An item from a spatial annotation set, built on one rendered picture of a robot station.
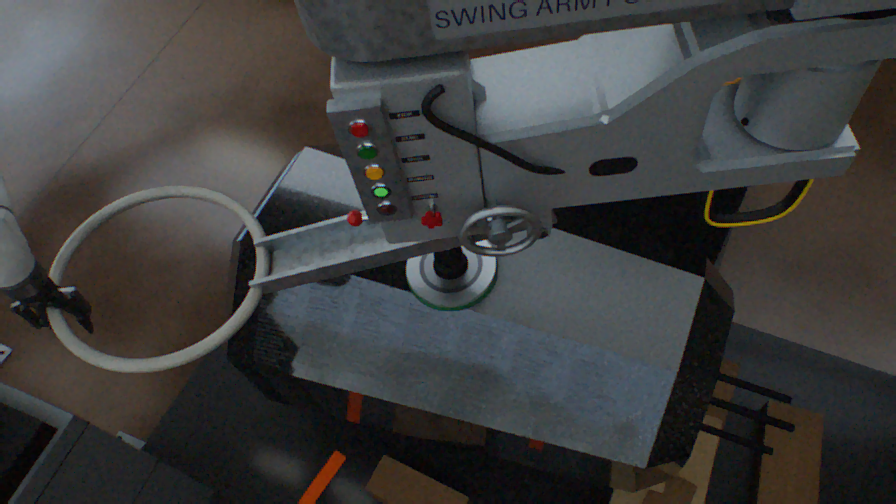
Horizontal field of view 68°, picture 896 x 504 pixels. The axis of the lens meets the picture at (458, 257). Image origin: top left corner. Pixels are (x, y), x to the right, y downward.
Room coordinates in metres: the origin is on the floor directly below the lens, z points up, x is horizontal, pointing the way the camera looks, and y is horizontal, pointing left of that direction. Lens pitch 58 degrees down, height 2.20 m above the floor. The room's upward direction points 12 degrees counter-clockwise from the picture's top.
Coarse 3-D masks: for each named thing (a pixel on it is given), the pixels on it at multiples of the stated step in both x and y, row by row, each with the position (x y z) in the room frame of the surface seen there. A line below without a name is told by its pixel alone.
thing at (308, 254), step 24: (552, 216) 0.74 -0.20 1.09; (264, 240) 0.92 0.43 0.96; (288, 240) 0.92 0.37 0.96; (312, 240) 0.91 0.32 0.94; (336, 240) 0.89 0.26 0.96; (360, 240) 0.86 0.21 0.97; (384, 240) 0.84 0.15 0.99; (432, 240) 0.77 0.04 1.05; (456, 240) 0.77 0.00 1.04; (480, 240) 0.76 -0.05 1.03; (288, 264) 0.87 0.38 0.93; (312, 264) 0.85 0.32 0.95; (336, 264) 0.79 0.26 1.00; (360, 264) 0.79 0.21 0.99; (384, 264) 0.78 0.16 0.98; (264, 288) 0.81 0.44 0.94
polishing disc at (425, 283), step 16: (432, 256) 0.86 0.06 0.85; (480, 256) 0.84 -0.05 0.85; (416, 272) 0.83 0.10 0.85; (432, 272) 0.82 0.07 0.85; (480, 272) 0.79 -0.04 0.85; (416, 288) 0.79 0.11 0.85; (432, 288) 0.78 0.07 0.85; (448, 288) 0.77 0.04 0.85; (464, 288) 0.76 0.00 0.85; (480, 288) 0.75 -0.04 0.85; (432, 304) 0.74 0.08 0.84; (448, 304) 0.73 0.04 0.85; (464, 304) 0.72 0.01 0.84
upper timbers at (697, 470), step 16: (704, 416) 0.54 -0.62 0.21; (704, 432) 0.49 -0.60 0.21; (704, 448) 0.45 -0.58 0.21; (688, 464) 0.41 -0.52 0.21; (704, 464) 0.40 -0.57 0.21; (688, 480) 0.37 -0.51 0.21; (704, 480) 0.36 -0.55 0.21; (624, 496) 0.36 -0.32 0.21; (640, 496) 0.35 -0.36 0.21; (704, 496) 0.32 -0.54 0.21
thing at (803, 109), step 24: (792, 72) 0.70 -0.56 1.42; (816, 72) 0.68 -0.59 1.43; (840, 72) 0.67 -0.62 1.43; (864, 72) 0.66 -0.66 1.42; (744, 96) 0.76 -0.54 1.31; (768, 96) 0.71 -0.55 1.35; (792, 96) 0.69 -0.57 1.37; (816, 96) 0.67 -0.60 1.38; (840, 96) 0.66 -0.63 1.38; (744, 120) 0.73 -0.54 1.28; (768, 120) 0.70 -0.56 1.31; (792, 120) 0.68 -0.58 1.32; (816, 120) 0.66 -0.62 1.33; (840, 120) 0.67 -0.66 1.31; (768, 144) 0.69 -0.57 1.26; (792, 144) 0.67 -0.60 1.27; (816, 144) 0.66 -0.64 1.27
